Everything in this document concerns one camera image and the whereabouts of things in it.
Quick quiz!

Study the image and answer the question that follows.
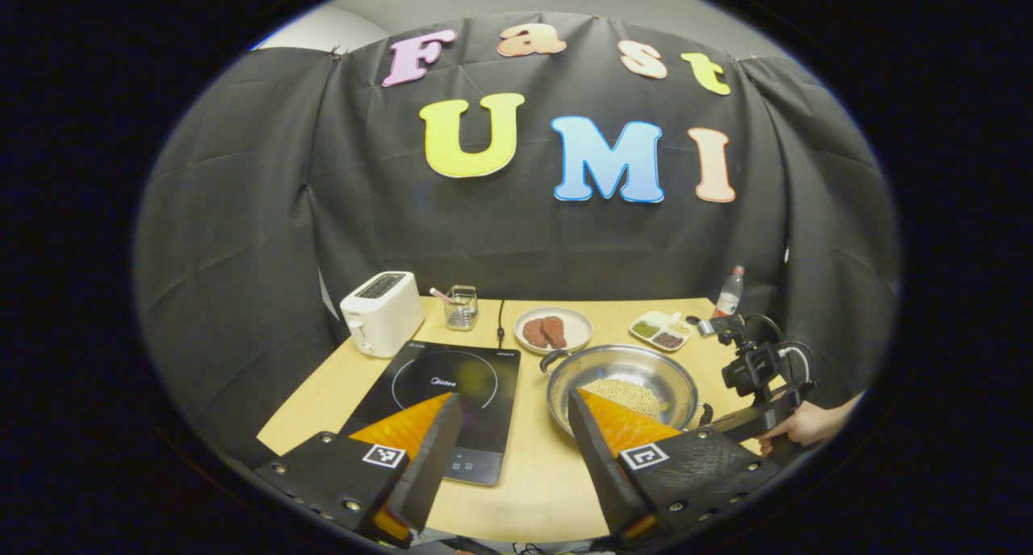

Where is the stainless steel pot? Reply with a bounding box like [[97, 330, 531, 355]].
[[539, 344, 716, 439]]

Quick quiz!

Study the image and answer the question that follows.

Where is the white divided dish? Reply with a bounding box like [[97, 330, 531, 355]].
[[629, 311, 693, 353]]

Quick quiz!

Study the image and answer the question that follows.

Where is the white toaster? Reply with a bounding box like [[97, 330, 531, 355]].
[[340, 271, 425, 358]]

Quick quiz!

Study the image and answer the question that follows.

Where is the black induction cooktop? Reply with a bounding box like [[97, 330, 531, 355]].
[[341, 341, 522, 487]]

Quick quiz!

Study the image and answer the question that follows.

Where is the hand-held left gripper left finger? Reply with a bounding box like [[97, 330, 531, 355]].
[[254, 391, 465, 549]]

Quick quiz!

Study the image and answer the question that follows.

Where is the pile of soybeans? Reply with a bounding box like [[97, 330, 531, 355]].
[[579, 379, 663, 421]]

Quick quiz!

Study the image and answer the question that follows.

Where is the round white plate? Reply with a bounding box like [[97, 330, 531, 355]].
[[514, 307, 594, 355]]

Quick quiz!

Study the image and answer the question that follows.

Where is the clear plastic water bottle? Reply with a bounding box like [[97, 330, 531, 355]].
[[712, 265, 747, 319]]

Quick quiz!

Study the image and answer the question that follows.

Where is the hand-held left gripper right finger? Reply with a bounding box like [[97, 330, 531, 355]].
[[567, 387, 782, 549]]

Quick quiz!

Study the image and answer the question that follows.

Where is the black backdrop cloth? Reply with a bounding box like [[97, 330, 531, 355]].
[[133, 10, 901, 459]]

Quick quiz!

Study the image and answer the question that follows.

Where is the small wire basket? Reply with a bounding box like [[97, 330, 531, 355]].
[[444, 286, 480, 332]]

